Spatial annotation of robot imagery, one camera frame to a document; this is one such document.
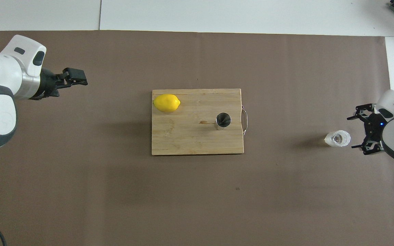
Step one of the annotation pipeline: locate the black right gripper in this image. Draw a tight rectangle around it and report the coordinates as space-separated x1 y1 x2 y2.
347 104 385 156

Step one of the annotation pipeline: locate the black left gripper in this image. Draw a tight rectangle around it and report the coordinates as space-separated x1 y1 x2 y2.
29 67 88 100

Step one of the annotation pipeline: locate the clear cut glass tumbler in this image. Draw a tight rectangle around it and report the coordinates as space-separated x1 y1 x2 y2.
324 130 351 148

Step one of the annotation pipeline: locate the stainless steel jigger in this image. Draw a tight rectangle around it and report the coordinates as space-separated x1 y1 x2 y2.
215 112 232 131

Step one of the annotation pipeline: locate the yellow lemon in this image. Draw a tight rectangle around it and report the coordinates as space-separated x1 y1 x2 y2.
153 94 181 113

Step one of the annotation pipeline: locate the brown paper table mat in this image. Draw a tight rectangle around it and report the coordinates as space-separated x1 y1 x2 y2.
0 30 394 246

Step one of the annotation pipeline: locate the wooden cutting board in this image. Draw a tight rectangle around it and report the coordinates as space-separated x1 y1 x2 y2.
152 88 245 156

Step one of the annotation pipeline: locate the metal cutting board handle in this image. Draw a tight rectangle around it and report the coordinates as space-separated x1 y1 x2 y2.
241 105 249 135

